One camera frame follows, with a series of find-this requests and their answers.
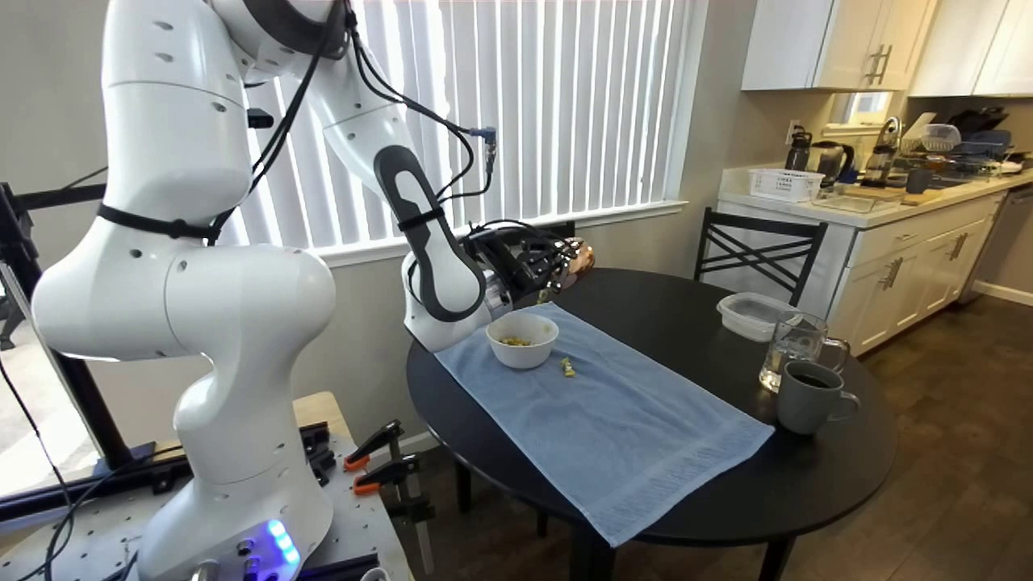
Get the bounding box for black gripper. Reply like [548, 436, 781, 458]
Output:
[469, 215, 583, 310]

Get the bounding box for white bowl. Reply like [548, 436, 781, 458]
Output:
[481, 310, 561, 371]

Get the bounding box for white vertical window blinds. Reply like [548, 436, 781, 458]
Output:
[228, 0, 707, 268]

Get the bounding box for round black table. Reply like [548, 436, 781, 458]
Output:
[403, 264, 897, 581]

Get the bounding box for light blue towel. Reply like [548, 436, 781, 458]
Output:
[420, 300, 779, 549]

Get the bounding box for black cross-back chair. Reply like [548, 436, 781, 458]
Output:
[692, 202, 831, 310]

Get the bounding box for translucent plastic container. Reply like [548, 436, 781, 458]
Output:
[714, 289, 802, 344]

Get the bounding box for clear plastic bin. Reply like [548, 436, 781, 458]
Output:
[746, 163, 828, 202]

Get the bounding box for clear glass pitcher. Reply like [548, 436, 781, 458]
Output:
[756, 313, 853, 398]

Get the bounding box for black orange bar clamp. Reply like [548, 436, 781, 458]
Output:
[353, 450, 426, 497]
[343, 415, 408, 473]

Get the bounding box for wooden robot stand top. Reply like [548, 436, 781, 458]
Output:
[0, 387, 418, 581]

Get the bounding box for grey mug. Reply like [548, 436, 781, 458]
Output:
[776, 358, 865, 438]

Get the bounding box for black coffee maker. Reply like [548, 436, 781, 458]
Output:
[785, 118, 858, 188]

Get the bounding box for white kitchen appliance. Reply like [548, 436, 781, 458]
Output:
[824, 89, 897, 132]

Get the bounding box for white kitchen counter cabinet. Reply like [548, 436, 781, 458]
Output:
[718, 167, 1033, 358]

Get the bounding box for clear plastic jug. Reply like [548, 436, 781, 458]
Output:
[901, 106, 965, 158]

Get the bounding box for grey metal mounting plate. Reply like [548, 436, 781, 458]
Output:
[0, 472, 390, 581]

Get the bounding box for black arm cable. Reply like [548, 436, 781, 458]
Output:
[241, 42, 332, 202]
[339, 19, 503, 214]

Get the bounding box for white wall cabinet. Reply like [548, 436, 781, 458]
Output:
[908, 0, 1033, 99]
[738, 0, 947, 92]

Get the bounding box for black metal frame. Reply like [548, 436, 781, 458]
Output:
[0, 176, 198, 527]

